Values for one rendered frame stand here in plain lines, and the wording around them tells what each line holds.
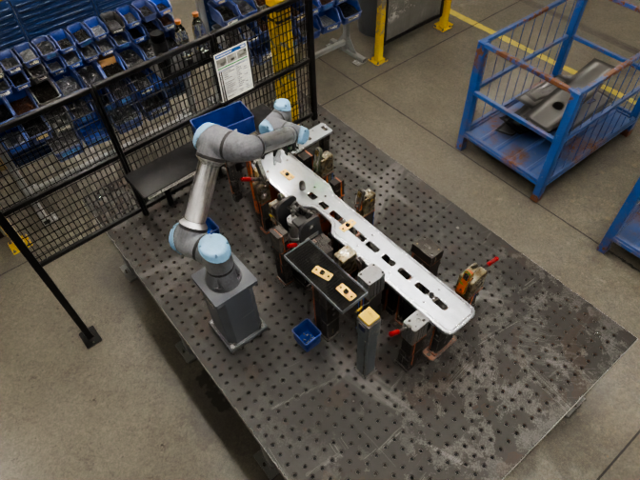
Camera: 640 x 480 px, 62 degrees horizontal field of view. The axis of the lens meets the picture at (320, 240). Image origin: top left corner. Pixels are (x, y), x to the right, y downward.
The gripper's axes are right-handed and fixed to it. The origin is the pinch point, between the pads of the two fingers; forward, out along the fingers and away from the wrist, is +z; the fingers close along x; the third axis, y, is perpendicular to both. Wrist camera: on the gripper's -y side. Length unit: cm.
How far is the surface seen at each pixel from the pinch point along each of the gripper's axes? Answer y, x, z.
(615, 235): 119, 170, 91
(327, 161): 8.2, 20.2, 9.0
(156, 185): -36, -56, 9
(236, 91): -55, 9, -6
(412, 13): -152, 264, 81
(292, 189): 10.0, -4.3, 11.3
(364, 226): 52, 6, 11
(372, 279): 82, -18, 0
